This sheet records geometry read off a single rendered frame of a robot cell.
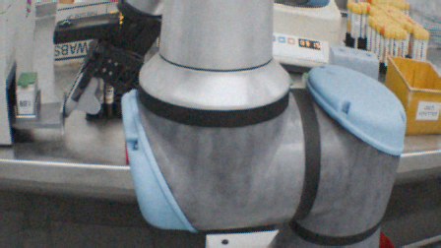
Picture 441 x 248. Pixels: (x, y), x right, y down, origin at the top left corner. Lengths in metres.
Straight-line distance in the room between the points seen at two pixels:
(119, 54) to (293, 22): 0.41
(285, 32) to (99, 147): 0.43
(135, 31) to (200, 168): 0.40
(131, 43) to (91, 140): 0.17
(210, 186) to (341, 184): 0.11
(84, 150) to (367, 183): 0.49
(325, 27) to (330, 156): 0.66
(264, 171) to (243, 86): 0.07
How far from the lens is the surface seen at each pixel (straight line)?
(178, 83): 0.45
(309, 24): 1.13
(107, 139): 0.91
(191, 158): 0.46
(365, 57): 1.02
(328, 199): 0.51
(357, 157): 0.50
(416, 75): 1.13
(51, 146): 0.90
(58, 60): 1.15
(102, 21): 0.82
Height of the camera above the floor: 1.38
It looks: 32 degrees down
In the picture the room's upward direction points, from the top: 5 degrees clockwise
